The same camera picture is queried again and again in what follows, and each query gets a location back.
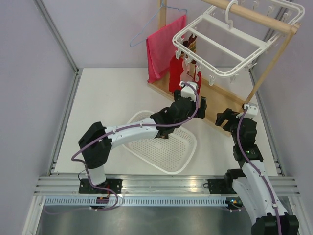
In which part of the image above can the red sock with white print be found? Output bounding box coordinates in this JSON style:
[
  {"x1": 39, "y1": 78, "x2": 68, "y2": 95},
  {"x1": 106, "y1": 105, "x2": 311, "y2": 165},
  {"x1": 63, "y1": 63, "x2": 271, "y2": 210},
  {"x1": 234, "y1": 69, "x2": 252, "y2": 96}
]
[{"x1": 193, "y1": 65, "x2": 202, "y2": 94}]

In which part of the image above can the white perforated plastic basket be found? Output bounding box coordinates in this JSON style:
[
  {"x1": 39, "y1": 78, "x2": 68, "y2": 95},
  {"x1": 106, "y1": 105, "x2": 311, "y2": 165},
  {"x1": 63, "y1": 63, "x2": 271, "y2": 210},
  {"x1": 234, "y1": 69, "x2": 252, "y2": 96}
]
[{"x1": 124, "y1": 110, "x2": 198, "y2": 175}]

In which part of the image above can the pink cloth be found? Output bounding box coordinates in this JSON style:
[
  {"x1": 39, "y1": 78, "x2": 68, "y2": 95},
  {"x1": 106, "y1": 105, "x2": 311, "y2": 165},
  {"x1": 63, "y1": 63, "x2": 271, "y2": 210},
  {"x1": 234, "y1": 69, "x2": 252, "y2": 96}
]
[{"x1": 146, "y1": 15, "x2": 186, "y2": 83}]

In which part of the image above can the slotted cable duct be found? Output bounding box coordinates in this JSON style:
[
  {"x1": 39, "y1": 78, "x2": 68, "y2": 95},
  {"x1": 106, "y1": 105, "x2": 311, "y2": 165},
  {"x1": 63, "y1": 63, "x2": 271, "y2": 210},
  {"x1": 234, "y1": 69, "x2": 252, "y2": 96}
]
[{"x1": 45, "y1": 196, "x2": 227, "y2": 207}]

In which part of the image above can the wooden drying rack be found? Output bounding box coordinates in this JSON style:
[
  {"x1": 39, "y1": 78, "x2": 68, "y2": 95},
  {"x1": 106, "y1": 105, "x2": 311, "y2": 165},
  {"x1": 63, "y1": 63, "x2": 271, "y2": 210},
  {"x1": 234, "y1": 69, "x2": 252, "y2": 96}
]
[{"x1": 147, "y1": 0, "x2": 302, "y2": 134}]

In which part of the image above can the plain red sock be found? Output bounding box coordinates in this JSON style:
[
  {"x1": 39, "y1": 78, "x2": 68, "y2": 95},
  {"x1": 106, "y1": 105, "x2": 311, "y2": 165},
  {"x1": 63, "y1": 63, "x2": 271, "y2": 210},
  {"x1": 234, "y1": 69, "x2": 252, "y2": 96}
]
[{"x1": 169, "y1": 56, "x2": 183, "y2": 93}]

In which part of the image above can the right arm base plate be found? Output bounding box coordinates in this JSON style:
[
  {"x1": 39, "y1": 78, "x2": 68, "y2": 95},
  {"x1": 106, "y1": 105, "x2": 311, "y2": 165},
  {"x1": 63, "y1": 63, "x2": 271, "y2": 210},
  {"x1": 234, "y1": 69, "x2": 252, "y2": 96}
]
[{"x1": 207, "y1": 178, "x2": 236, "y2": 195}]

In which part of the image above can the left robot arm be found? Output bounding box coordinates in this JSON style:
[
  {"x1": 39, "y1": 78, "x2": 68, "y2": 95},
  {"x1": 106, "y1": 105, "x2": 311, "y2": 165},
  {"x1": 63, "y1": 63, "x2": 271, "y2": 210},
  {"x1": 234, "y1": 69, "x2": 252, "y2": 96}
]
[{"x1": 78, "y1": 91, "x2": 207, "y2": 193}]

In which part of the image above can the blue wire hanger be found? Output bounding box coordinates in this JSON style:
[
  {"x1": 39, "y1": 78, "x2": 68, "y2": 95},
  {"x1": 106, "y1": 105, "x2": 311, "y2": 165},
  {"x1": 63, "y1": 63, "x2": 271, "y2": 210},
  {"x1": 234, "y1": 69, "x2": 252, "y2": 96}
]
[{"x1": 129, "y1": 0, "x2": 188, "y2": 47}]

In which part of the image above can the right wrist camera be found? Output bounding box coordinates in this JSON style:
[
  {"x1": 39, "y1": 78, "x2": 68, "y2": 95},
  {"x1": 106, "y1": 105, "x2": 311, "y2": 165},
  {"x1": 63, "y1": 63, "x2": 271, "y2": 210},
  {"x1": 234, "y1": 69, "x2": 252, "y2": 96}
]
[{"x1": 243, "y1": 103, "x2": 258, "y2": 119}]

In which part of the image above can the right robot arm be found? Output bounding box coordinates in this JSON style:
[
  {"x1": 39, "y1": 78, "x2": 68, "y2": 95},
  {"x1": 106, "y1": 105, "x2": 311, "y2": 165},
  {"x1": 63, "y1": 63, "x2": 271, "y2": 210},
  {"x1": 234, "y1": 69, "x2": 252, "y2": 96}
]
[{"x1": 215, "y1": 105, "x2": 299, "y2": 235}]

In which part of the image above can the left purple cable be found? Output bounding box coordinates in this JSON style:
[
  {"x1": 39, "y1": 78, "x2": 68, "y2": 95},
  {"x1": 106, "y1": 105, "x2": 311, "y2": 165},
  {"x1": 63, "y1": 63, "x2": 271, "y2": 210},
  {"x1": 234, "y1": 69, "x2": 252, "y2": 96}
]
[{"x1": 71, "y1": 83, "x2": 198, "y2": 196}]

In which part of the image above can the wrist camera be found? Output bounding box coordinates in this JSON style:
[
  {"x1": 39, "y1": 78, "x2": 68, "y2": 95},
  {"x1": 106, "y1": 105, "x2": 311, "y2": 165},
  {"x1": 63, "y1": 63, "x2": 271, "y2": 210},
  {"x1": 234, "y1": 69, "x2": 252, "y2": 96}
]
[
  {"x1": 179, "y1": 81, "x2": 198, "y2": 102},
  {"x1": 243, "y1": 103, "x2": 258, "y2": 119}
]

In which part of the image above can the aluminium mounting rail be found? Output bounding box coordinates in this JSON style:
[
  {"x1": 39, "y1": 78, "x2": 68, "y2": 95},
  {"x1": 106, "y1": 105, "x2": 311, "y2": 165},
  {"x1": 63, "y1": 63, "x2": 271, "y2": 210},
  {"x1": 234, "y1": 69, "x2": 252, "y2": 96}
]
[{"x1": 34, "y1": 174, "x2": 300, "y2": 196}]

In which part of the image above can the white clip drying hanger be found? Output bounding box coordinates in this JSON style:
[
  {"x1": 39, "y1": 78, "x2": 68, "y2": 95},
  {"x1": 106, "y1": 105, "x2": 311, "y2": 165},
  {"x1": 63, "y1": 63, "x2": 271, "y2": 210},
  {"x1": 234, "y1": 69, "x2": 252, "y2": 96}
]
[{"x1": 172, "y1": 0, "x2": 305, "y2": 85}]

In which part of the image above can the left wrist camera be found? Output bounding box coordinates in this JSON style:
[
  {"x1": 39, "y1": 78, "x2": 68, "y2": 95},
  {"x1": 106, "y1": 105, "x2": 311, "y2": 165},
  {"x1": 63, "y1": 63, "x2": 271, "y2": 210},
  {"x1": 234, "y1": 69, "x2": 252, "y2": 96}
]
[{"x1": 179, "y1": 81, "x2": 198, "y2": 102}]

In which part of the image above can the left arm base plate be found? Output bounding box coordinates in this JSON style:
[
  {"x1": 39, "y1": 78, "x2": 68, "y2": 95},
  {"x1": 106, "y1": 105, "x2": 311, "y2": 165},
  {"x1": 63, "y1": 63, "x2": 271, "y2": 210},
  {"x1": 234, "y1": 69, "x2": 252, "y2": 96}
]
[{"x1": 78, "y1": 179, "x2": 122, "y2": 195}]

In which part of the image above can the pink sock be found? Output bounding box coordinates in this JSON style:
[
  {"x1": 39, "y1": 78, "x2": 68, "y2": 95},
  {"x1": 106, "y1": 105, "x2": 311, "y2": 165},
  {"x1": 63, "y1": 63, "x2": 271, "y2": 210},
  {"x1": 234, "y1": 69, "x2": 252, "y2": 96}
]
[{"x1": 180, "y1": 60, "x2": 193, "y2": 82}]

